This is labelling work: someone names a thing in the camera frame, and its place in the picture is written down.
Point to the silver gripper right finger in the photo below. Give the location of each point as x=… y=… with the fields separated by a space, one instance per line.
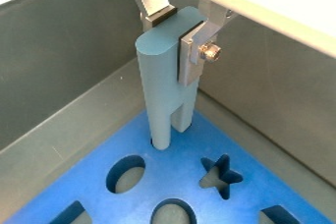
x=197 y=46

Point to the light blue square-circle peg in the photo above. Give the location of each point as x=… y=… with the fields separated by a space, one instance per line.
x=169 y=101

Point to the blue shape-sorter block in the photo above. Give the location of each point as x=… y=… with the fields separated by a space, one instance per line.
x=125 y=179

